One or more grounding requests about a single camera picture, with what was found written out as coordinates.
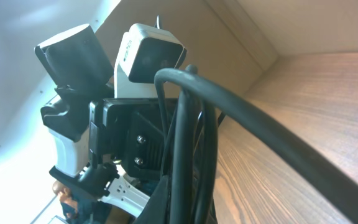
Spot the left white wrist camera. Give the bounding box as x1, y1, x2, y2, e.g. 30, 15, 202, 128
114, 23, 187, 98

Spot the person in background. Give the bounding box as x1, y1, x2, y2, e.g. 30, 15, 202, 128
52, 180, 111, 224

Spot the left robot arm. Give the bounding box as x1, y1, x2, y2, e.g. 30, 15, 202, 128
35, 24, 187, 219

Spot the black cable bundle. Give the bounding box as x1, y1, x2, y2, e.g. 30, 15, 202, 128
153, 64, 358, 224

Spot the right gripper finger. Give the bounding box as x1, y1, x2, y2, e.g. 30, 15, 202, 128
132, 175, 219, 224

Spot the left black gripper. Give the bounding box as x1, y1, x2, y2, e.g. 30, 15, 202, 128
89, 98, 164, 180

